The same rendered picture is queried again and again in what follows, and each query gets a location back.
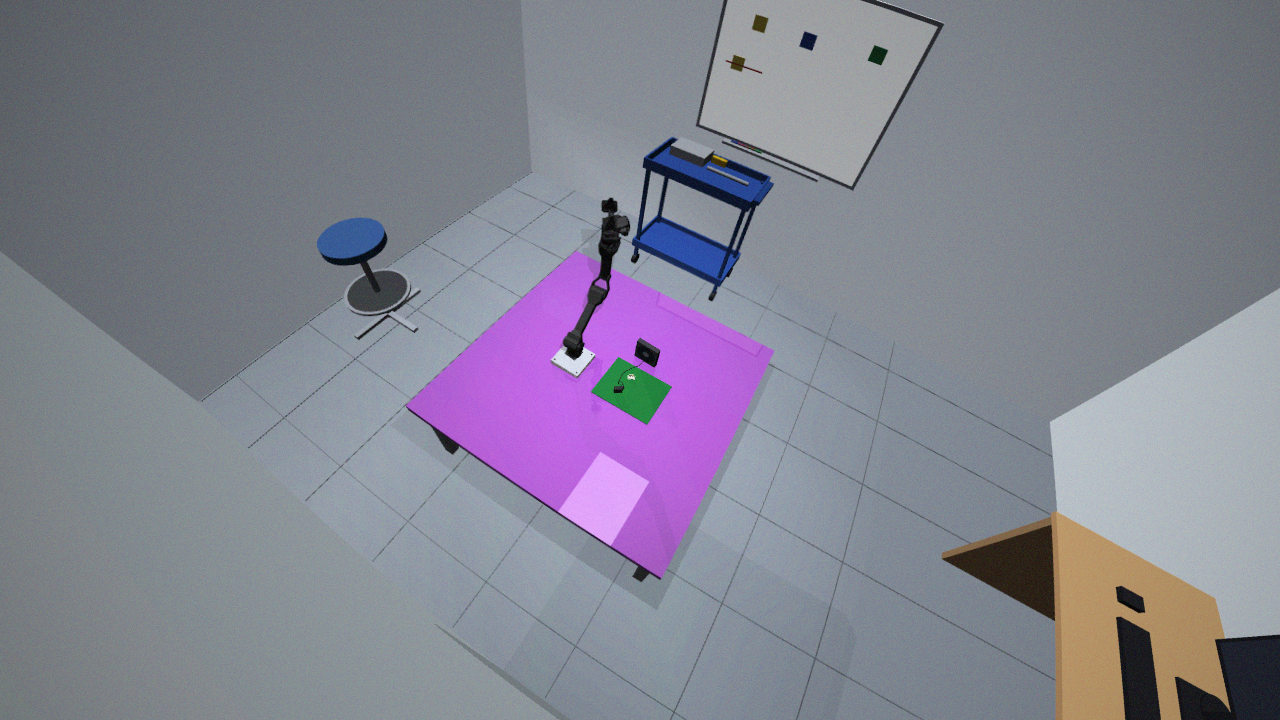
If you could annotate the green circuit board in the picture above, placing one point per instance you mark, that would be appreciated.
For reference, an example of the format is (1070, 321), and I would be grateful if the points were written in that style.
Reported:
(642, 394)

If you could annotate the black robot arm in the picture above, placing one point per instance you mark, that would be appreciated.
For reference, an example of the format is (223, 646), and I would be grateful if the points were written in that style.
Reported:
(573, 340)

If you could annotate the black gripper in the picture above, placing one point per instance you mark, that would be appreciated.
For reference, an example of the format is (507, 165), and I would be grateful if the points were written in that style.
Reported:
(609, 232)

